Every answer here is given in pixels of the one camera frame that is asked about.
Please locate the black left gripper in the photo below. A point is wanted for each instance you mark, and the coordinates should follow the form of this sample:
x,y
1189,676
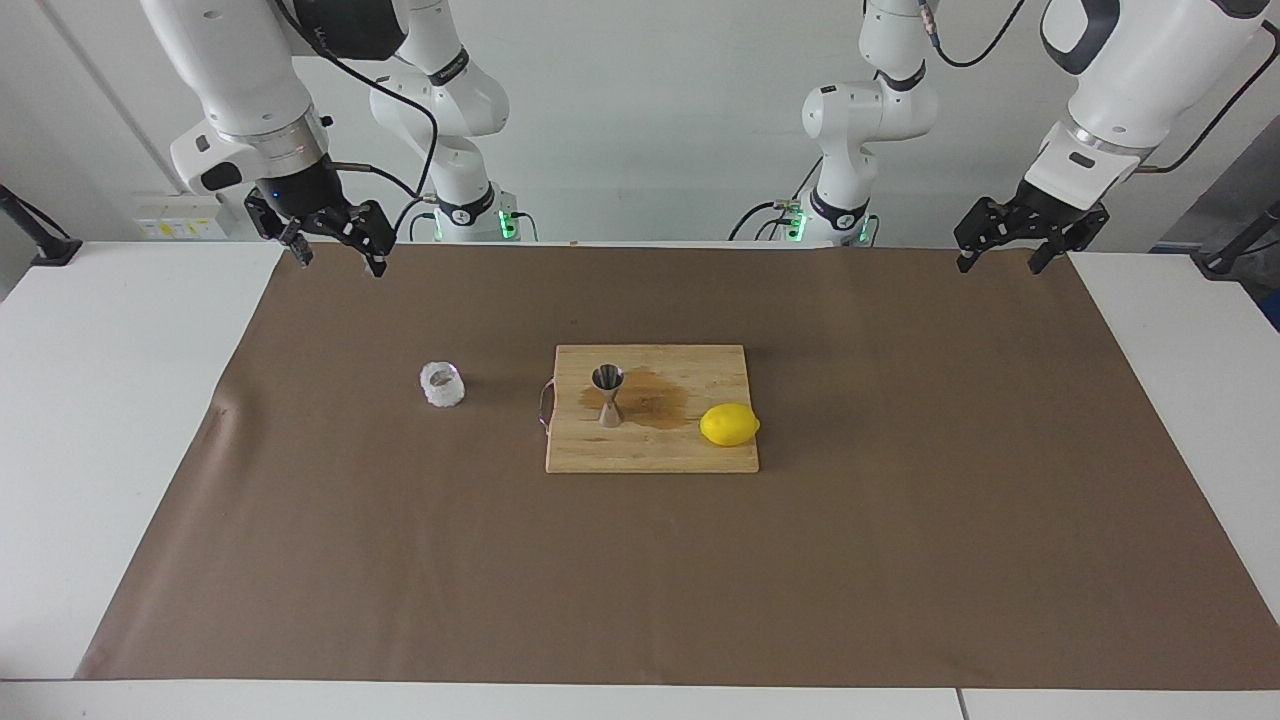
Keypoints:
x,y
1055,208

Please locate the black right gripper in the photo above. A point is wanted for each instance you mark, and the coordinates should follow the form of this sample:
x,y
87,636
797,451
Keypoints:
x,y
305,195

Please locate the small white ribbed cup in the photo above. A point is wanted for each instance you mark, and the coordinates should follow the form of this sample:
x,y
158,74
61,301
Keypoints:
x,y
443,390

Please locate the steel jigger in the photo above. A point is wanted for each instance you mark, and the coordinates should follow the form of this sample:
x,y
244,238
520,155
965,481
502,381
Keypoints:
x,y
608,415

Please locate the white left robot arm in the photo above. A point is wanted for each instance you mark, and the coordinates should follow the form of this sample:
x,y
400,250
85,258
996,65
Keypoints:
x,y
1150,70

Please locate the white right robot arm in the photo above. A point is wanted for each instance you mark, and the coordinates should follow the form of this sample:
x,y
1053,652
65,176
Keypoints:
x,y
240,60

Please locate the black clamp stand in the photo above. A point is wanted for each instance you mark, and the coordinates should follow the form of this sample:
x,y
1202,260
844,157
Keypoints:
x,y
55,250
1225,262

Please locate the grey cabinet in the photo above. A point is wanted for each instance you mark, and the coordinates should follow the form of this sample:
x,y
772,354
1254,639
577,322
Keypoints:
x,y
1240,180

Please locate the blue object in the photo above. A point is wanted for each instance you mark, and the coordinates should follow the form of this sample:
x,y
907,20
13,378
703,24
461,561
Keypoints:
x,y
1275,310

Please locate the brown paper table mat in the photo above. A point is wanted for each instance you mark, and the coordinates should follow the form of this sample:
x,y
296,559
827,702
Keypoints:
x,y
400,560

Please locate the yellow lemon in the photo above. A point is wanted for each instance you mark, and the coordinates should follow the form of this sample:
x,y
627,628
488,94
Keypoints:
x,y
728,424

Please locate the wooden cutting board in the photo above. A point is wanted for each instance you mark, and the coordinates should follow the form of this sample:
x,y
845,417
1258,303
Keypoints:
x,y
650,450

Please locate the white wall socket box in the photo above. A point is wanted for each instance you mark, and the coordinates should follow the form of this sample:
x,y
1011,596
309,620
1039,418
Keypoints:
x,y
180,215

